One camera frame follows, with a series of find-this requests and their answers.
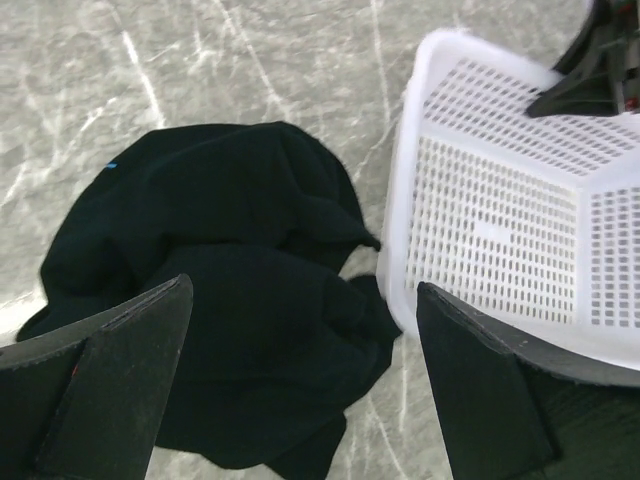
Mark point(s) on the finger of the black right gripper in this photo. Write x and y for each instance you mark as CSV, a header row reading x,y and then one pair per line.
x,y
598,16
581,93

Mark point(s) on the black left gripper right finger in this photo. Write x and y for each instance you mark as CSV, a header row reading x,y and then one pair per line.
x,y
513,406

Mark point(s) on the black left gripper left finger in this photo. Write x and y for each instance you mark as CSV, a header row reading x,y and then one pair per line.
x,y
86,401

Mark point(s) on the white plastic mesh basket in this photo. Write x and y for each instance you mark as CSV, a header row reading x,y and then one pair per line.
x,y
534,222

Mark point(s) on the black t-shirt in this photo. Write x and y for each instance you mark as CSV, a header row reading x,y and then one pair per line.
x,y
261,218

